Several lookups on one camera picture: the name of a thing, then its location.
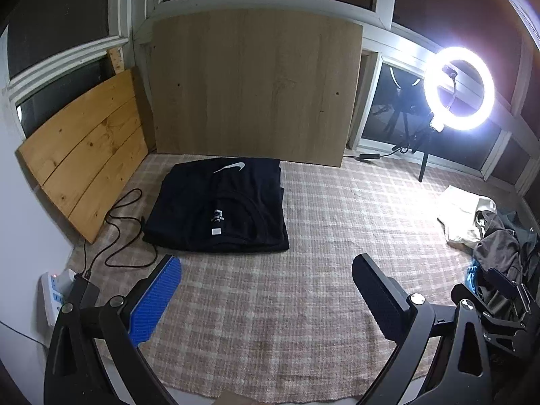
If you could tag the white window frame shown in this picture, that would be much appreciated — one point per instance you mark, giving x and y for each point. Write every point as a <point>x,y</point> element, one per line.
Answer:
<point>379,25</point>

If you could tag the narrow wooden slat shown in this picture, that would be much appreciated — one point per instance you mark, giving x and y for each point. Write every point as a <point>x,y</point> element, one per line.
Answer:
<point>116,61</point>

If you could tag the small black inline adapter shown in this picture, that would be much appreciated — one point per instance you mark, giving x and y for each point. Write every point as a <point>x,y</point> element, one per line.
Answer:
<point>369,155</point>

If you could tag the large light wooden board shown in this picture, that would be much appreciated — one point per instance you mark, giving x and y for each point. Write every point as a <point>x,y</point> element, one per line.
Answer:
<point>253,93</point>

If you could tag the black t-shirt white logo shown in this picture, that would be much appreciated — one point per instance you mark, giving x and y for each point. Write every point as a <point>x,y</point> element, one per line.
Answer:
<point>236,202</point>

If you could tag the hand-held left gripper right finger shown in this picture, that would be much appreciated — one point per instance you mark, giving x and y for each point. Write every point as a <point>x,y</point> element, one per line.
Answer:
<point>379,299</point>

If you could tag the beige plaid rug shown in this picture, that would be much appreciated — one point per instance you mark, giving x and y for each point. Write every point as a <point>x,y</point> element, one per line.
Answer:
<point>295,287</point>

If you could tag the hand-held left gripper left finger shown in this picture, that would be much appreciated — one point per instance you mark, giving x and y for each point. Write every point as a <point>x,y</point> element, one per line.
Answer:
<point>154,303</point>

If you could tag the grey t-shirt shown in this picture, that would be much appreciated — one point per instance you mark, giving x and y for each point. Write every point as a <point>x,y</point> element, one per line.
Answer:
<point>495,249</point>

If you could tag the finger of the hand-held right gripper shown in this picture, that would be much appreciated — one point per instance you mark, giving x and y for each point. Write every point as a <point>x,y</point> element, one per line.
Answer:
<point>508,327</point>
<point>504,282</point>

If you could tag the black power plug adapter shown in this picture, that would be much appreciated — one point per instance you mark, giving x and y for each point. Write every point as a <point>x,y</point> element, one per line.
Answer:
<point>84,289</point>

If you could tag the dark cloth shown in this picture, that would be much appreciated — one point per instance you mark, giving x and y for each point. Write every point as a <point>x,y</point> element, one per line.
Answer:
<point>521,223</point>

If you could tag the blue cloth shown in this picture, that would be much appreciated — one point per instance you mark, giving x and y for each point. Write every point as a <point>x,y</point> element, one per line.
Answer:
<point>471,278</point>

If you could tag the white power strip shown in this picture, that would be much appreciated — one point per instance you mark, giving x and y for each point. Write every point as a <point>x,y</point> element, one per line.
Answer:
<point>52,293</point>

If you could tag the cream cloth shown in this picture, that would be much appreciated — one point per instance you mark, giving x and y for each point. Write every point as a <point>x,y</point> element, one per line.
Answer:
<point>455,215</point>

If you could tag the pine plank board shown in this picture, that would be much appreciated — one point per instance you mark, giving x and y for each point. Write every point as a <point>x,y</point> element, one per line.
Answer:
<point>84,147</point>

